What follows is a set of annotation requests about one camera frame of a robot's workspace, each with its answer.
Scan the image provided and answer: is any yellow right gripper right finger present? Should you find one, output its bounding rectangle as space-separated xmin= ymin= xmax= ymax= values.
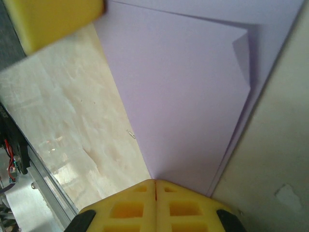
xmin=156 ymin=179 xmax=247 ymax=232

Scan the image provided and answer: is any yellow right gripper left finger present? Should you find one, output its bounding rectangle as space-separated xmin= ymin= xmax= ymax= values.
xmin=64 ymin=179 xmax=156 ymax=232

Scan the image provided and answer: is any purple paper sheet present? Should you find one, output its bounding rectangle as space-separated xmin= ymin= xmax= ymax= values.
xmin=95 ymin=0 xmax=306 ymax=197

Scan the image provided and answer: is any aluminium mounting rail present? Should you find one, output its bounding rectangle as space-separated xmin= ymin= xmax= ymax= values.
xmin=0 ymin=142 xmax=82 ymax=232

